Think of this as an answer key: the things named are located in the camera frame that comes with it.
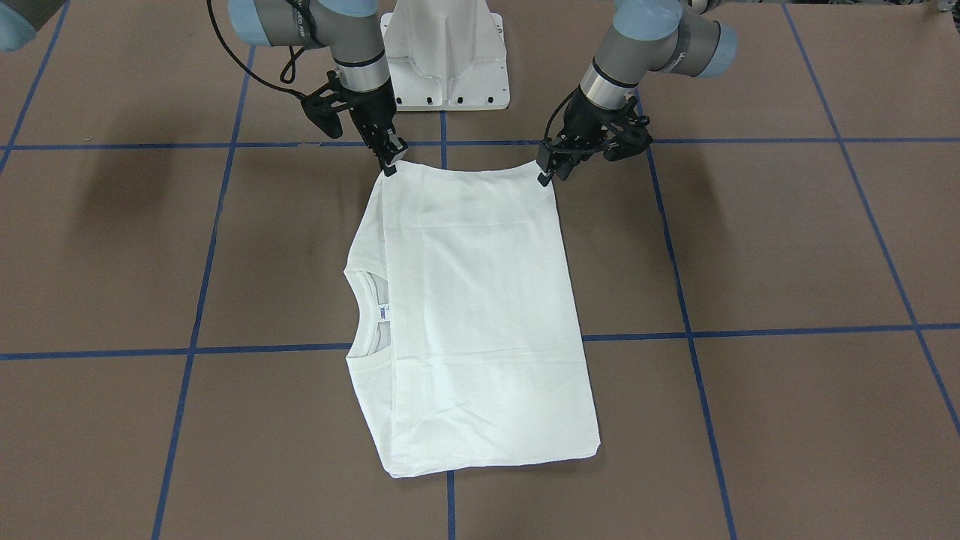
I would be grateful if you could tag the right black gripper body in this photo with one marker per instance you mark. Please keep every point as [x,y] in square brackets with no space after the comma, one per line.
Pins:
[373,112]

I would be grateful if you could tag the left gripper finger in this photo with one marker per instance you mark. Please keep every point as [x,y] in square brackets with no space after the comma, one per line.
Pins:
[556,159]

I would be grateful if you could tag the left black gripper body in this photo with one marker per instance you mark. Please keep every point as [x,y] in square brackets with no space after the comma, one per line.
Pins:
[583,118]

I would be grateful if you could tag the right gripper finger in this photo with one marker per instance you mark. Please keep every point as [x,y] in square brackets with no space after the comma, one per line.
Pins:
[389,148]

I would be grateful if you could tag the white printed t-shirt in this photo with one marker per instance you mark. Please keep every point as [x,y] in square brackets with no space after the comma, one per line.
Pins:
[468,349]

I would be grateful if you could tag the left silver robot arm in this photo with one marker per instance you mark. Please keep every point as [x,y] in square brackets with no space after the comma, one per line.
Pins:
[672,37]

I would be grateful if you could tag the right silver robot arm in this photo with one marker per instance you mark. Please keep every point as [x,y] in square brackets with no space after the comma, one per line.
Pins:
[360,82]

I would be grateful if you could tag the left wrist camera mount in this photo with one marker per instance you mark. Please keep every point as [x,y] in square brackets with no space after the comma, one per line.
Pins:
[627,131]

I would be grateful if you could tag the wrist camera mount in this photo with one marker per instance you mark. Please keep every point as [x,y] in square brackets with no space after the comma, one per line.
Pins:
[627,131]
[323,106]

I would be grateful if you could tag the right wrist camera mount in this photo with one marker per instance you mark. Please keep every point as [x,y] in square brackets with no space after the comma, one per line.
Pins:
[323,106]

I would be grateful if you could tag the white pedestal column base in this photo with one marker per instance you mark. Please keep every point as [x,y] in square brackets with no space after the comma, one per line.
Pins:
[446,56]

